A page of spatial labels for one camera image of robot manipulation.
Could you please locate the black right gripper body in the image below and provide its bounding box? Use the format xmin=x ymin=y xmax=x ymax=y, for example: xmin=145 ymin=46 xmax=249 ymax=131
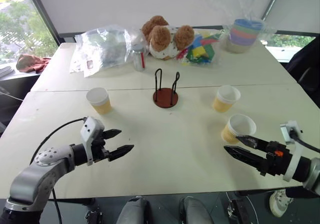
xmin=257 ymin=140 xmax=294 ymax=177

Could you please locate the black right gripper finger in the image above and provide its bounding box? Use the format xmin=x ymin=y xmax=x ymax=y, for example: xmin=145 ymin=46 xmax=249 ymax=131
xmin=235 ymin=134 xmax=270 ymax=153
xmin=223 ymin=145 xmax=267 ymax=171

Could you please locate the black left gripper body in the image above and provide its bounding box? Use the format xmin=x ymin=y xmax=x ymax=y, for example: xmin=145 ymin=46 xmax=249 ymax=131
xmin=91 ymin=129 xmax=112 ymax=163

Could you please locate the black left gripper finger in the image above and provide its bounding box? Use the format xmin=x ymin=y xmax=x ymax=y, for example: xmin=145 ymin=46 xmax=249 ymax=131
xmin=107 ymin=144 xmax=135 ymax=162
xmin=103 ymin=128 xmax=123 ymax=140

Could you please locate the yellow white paper cup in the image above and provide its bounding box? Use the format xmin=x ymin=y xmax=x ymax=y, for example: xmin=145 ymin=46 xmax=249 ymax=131
xmin=211 ymin=85 xmax=242 ymax=113
xmin=85 ymin=87 xmax=113 ymax=115
xmin=221 ymin=114 xmax=258 ymax=145

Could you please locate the white sneaker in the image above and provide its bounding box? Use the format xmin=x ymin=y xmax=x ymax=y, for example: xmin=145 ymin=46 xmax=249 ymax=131
xmin=269 ymin=189 xmax=294 ymax=218

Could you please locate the black metal stand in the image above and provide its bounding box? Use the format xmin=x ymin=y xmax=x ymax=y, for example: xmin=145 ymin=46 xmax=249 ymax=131
xmin=225 ymin=191 xmax=259 ymax=224

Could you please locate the grey rounded robot leg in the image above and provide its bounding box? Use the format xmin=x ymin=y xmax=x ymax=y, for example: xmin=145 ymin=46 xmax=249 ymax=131
xmin=178 ymin=196 xmax=215 ymax=224
xmin=115 ymin=195 xmax=151 ymax=224

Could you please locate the clear plastic bag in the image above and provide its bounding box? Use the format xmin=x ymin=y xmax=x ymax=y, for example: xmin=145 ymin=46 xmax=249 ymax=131
xmin=69 ymin=25 xmax=134 ymax=78

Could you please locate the black chair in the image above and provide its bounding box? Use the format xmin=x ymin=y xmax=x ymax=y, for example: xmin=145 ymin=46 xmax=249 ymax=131
xmin=285 ymin=36 xmax=320 ymax=92

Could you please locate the bag of colourful blocks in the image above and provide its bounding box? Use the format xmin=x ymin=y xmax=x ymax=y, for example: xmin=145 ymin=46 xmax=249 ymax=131
xmin=175 ymin=32 xmax=224 ymax=67

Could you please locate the stack of coloured bowls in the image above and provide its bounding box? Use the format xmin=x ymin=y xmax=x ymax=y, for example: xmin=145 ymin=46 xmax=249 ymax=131
xmin=225 ymin=19 xmax=265 ymax=54

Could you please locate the brown white plush toy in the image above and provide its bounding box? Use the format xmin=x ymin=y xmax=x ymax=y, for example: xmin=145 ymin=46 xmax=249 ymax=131
xmin=141 ymin=15 xmax=196 ymax=60

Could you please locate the reddish brown cloth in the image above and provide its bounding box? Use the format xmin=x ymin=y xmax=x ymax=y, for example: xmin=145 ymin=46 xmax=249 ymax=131
xmin=15 ymin=54 xmax=51 ymax=74

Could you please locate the white paper stack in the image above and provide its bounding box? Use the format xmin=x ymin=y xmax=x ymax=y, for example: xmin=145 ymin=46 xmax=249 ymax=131
xmin=0 ymin=65 xmax=14 ymax=79

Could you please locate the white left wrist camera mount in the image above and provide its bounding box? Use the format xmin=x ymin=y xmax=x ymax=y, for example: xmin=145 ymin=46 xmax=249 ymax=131
xmin=79 ymin=116 xmax=105 ymax=166

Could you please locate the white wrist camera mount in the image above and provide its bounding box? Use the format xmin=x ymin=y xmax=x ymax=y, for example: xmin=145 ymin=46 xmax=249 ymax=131
xmin=279 ymin=120 xmax=305 ymax=183
xmin=79 ymin=116 xmax=105 ymax=166

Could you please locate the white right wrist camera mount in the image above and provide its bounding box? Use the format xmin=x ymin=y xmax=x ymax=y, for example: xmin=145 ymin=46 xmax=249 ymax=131
xmin=279 ymin=120 xmax=305 ymax=183

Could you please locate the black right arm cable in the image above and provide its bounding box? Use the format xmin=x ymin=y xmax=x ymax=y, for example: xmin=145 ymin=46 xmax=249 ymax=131
xmin=289 ymin=128 xmax=320 ymax=154

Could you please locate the brown cup holder stand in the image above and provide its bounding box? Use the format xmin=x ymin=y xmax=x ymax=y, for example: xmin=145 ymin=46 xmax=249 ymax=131
xmin=152 ymin=68 xmax=180 ymax=109

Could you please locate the black window frame post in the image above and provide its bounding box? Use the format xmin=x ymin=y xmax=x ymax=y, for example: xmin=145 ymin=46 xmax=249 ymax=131
xmin=24 ymin=0 xmax=61 ymax=47
xmin=260 ymin=0 xmax=285 ymax=22

